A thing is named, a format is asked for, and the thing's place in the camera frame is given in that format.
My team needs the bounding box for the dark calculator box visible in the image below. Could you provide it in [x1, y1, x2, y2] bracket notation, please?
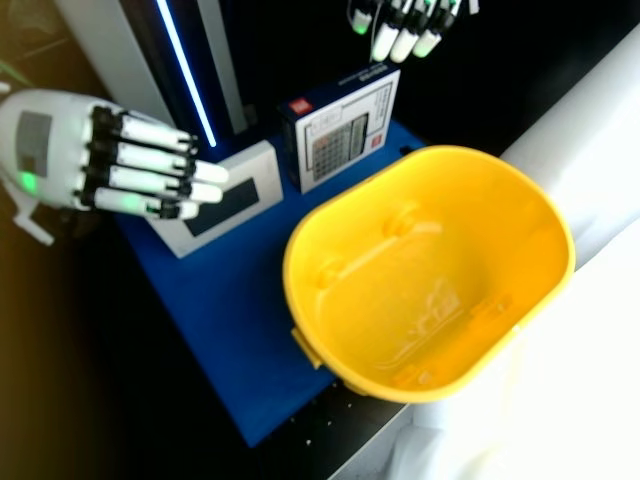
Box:
[277, 62, 402, 195]

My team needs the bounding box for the grey column with blue light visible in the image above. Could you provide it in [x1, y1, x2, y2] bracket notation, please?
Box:
[53, 0, 259, 151]

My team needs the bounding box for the yellow plastic bucket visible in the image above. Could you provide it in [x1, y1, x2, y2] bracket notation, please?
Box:
[282, 144, 577, 405]

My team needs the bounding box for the blue mat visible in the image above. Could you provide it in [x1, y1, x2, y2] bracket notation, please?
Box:
[113, 117, 426, 449]

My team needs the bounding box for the white box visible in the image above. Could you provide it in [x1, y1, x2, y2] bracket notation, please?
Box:
[147, 139, 285, 260]

